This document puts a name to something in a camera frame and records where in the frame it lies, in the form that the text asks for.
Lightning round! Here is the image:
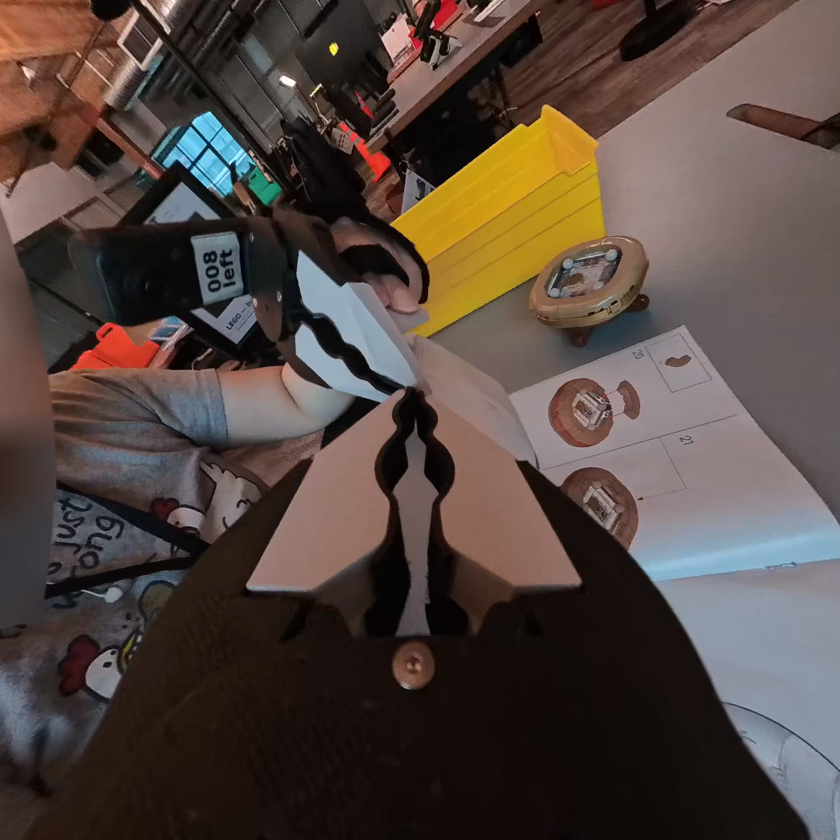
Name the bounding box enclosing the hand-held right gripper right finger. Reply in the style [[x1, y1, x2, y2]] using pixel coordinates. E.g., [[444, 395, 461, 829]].
[[416, 387, 584, 636]]

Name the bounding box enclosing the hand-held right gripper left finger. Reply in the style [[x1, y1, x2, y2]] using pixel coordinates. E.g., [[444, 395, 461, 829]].
[[246, 386, 416, 636]]

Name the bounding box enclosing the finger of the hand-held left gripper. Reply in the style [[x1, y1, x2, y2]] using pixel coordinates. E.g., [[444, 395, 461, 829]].
[[297, 251, 422, 396], [290, 325, 396, 404]]

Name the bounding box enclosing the white paper bag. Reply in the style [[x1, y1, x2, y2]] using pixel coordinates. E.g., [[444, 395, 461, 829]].
[[394, 335, 540, 636]]

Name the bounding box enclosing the yellow plastic bin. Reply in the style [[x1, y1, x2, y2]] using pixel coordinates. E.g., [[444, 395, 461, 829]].
[[392, 105, 605, 337]]

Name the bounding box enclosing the person's left forearm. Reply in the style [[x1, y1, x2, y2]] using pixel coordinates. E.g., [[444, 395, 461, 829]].
[[220, 364, 368, 454]]

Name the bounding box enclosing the person's left hand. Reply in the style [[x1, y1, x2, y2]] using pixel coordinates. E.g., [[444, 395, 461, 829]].
[[328, 217, 431, 316]]

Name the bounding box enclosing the black and white marker sign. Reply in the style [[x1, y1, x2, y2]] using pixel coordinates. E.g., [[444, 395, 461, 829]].
[[121, 164, 303, 349]]

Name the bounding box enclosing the orange traffic cone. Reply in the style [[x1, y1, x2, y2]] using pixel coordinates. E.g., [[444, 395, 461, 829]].
[[71, 322, 161, 371]]

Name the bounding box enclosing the person's grey printed t-shirt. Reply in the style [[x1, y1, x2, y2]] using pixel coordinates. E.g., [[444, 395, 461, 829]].
[[0, 367, 329, 840]]

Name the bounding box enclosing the open instruction booklet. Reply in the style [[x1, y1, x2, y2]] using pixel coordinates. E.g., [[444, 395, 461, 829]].
[[508, 325, 840, 840]]

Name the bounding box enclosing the brown toy pot model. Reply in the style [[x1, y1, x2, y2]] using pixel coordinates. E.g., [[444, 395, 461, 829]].
[[530, 236, 651, 347]]

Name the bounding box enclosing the black shoulder strap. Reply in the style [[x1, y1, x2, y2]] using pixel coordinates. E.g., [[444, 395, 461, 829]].
[[46, 486, 211, 598]]

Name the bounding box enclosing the black frame table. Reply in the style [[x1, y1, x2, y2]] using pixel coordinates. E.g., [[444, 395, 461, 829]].
[[367, 0, 546, 155]]

